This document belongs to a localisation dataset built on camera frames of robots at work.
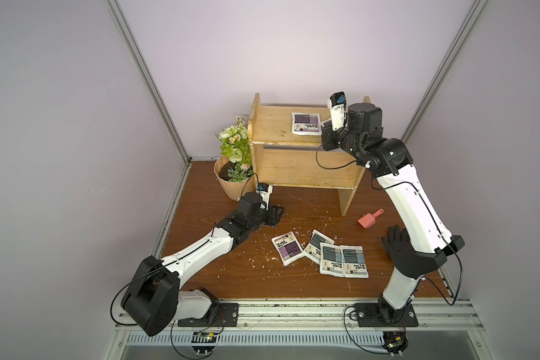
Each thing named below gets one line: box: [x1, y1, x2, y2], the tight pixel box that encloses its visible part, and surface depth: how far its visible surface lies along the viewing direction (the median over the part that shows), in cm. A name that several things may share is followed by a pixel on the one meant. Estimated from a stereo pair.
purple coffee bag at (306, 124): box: [291, 112, 323, 135], surface depth 73 cm
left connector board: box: [191, 331, 217, 357], surface depth 72 cm
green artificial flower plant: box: [214, 115, 254, 183], surface depth 88 cm
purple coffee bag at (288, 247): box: [271, 231, 305, 267], surface depth 89 cm
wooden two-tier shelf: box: [247, 93, 366, 216], surface depth 81 cm
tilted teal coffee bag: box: [303, 229, 335, 265], surface depth 89 cm
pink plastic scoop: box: [357, 208, 385, 229], surface depth 96 cm
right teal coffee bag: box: [339, 244, 369, 279], surface depth 85 cm
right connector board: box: [381, 330, 409, 358], surface depth 71 cm
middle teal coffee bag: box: [319, 242, 345, 279], surface depth 85 cm
